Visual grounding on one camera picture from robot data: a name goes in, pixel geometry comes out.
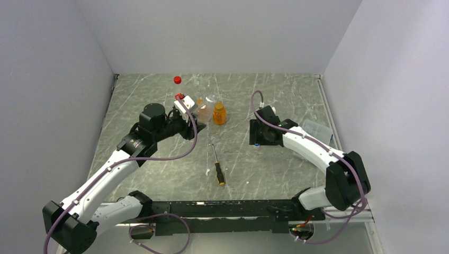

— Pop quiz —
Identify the aluminium frame rail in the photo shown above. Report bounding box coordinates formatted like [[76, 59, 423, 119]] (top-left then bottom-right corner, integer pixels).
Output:
[[56, 206, 375, 254]]

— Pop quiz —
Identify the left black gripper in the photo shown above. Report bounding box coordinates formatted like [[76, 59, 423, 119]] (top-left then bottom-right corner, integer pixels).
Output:
[[153, 110, 205, 142]]

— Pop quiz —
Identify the orange juice bottle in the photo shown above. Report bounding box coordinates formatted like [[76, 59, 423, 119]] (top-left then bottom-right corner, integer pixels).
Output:
[[212, 107, 227, 125], [195, 99, 206, 115]]

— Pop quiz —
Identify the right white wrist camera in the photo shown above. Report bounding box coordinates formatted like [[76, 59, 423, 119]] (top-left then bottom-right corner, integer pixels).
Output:
[[259, 102, 276, 114]]

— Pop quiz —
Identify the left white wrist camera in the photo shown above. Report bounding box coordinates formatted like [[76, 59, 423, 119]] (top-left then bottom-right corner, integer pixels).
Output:
[[174, 93, 198, 121]]

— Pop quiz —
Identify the red bottle cap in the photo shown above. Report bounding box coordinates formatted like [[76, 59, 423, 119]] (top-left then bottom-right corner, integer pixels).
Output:
[[173, 76, 182, 84]]

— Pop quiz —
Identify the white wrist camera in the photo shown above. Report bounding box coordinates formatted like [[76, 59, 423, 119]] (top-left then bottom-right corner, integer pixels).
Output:
[[259, 102, 276, 114], [174, 93, 198, 121]]

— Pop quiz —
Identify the black yellow screwdriver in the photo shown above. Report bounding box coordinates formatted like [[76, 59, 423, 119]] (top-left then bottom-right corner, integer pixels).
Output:
[[211, 143, 226, 186]]

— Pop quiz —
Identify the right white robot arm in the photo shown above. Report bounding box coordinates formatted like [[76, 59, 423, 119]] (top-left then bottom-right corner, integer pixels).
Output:
[[249, 106, 371, 220]]

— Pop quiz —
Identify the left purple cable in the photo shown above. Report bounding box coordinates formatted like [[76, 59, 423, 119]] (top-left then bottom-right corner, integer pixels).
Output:
[[42, 98, 199, 254]]

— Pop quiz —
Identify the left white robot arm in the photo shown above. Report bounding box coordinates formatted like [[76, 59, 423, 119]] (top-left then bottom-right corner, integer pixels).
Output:
[[42, 97, 204, 253]]

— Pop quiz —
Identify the clear plastic box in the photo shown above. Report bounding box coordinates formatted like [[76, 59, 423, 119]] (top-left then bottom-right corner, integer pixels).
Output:
[[297, 119, 334, 146]]

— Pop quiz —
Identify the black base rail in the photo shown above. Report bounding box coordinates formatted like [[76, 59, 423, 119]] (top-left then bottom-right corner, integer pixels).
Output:
[[117, 199, 327, 236]]

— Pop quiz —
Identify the clear red-label bottle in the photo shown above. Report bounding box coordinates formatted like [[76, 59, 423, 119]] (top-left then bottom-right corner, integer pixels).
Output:
[[173, 82, 185, 99]]

